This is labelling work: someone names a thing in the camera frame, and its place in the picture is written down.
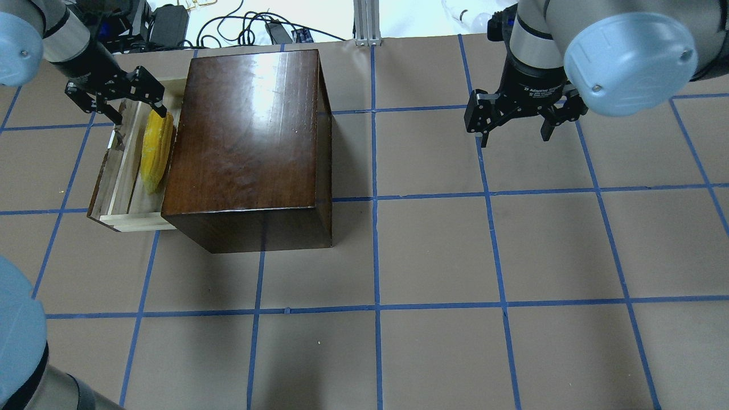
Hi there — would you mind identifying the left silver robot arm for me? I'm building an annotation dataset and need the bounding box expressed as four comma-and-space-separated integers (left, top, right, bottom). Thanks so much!
2, 1, 162, 409

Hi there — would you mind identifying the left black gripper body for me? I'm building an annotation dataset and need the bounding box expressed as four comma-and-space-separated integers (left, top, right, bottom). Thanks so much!
48, 37, 129, 95

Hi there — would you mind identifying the wooden drawer with white handle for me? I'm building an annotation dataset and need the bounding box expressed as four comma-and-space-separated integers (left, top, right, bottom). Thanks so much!
87, 99, 175, 232

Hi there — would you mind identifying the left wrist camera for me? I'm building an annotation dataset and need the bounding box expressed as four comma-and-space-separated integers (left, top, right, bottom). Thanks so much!
76, 1, 153, 54

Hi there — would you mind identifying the yellow corn cob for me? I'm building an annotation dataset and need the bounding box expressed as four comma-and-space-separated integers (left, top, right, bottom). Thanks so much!
139, 111, 174, 195

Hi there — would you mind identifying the black power adapter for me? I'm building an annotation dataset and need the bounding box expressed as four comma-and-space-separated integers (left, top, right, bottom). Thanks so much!
265, 20, 294, 45

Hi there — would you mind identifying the dark wooden drawer box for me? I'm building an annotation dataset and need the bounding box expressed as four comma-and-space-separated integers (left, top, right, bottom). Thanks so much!
161, 50, 333, 253

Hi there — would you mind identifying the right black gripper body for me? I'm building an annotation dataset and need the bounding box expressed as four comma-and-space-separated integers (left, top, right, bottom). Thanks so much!
499, 54, 568, 117

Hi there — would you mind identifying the aluminium frame post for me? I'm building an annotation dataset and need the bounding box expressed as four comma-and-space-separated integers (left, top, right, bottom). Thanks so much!
353, 0, 382, 47

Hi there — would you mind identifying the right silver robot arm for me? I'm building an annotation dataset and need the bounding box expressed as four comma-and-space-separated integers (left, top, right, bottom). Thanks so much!
464, 1, 727, 147

